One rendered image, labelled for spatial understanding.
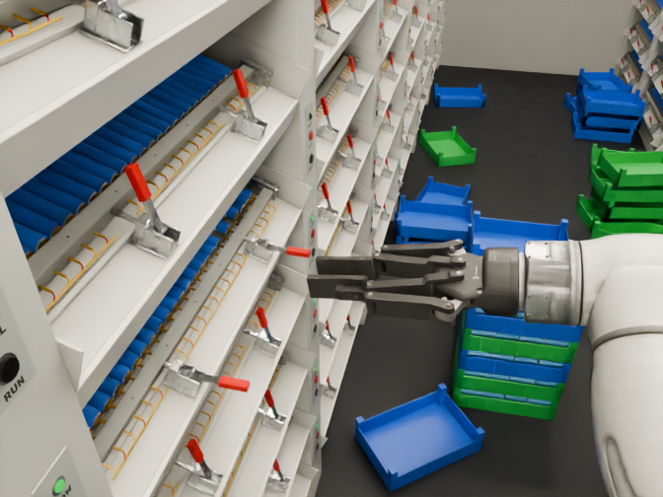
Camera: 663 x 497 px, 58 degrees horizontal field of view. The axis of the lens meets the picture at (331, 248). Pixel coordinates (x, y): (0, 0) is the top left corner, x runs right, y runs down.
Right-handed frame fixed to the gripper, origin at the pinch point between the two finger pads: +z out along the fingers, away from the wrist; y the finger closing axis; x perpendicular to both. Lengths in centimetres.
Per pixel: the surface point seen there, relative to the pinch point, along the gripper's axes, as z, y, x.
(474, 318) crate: -10, -73, 67
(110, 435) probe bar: 19.3, 22.6, 3.6
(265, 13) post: 15.0, -30.9, -24.2
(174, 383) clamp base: 18.1, 12.6, 6.5
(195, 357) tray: 17.9, 7.5, 7.2
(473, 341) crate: -9, -73, 76
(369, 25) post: 16, -101, -5
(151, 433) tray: 17.7, 19.2, 7.3
